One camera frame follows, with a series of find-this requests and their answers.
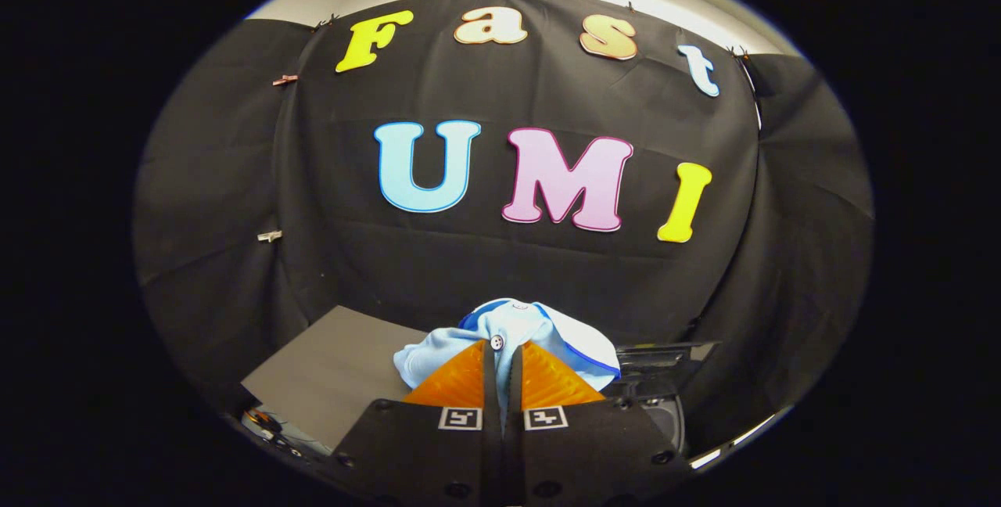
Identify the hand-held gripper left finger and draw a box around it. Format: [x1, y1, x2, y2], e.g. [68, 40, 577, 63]
[330, 339, 503, 507]

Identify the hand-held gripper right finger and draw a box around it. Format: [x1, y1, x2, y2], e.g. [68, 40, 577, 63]
[503, 339, 695, 507]

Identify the light blue polo shirt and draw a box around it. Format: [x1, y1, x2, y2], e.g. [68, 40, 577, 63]
[393, 298, 621, 414]

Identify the grey washing machine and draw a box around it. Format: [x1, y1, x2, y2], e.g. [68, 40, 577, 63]
[635, 391, 691, 458]

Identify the black backdrop cloth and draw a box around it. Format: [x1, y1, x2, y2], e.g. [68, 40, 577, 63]
[133, 0, 874, 453]

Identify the grey cabinet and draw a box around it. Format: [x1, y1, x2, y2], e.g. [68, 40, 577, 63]
[241, 305, 427, 451]

